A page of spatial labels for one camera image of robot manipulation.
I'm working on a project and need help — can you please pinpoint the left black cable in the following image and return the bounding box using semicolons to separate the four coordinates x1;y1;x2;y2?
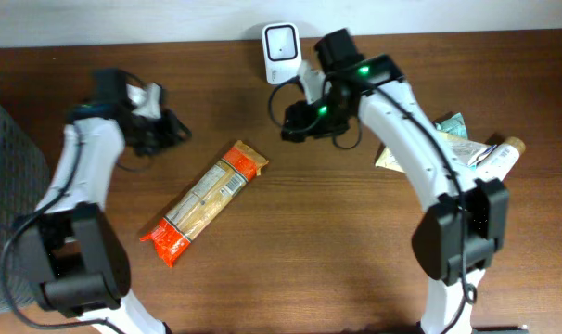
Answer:
0;69;180;331

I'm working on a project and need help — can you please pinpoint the teal wipes pouch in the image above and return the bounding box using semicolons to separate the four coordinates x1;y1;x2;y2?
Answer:
435;113;468;139

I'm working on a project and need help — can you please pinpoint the grey plastic mesh basket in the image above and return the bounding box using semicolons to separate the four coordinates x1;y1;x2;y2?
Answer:
0;104;49;314

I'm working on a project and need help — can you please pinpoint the cream wet wipes pack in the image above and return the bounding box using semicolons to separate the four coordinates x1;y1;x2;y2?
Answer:
375;131;496;173

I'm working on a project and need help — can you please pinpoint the orange spaghetti package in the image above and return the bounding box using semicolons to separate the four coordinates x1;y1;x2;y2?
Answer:
140;140;269;267

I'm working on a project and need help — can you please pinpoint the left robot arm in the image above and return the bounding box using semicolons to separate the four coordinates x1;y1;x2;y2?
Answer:
0;69;192;333

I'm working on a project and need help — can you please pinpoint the white lotion tube gold cap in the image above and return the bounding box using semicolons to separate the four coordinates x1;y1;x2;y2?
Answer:
476;136;526;182

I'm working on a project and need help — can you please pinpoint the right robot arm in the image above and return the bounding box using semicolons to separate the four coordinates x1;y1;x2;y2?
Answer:
278;29;509;333

